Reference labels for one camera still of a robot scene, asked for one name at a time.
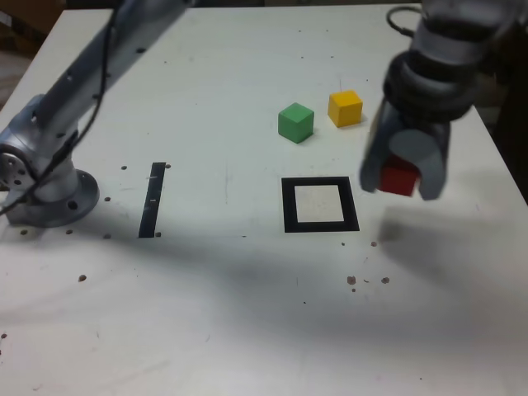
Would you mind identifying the black looped cable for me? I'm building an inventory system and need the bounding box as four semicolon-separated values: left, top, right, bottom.
386;6;426;38

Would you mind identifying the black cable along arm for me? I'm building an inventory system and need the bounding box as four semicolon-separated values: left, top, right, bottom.
0;0;125;215

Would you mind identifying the red cube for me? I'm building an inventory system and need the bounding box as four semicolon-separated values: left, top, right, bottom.
378;154;422;197

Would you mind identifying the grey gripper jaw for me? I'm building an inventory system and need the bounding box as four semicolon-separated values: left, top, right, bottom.
358;99;400;194
389;120;451;202

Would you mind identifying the yellow cube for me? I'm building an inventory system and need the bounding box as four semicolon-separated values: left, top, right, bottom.
328;89;364;129

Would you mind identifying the green cube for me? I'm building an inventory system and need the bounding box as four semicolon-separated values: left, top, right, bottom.
277;102;315;145

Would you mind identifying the brown cardboard box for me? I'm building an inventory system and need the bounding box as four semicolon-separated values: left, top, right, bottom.
0;0;67;54

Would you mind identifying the black tape square outline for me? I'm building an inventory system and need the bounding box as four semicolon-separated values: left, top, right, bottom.
280;176;361;234

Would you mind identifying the black tape strip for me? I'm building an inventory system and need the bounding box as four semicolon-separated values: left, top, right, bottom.
138;162;167;239

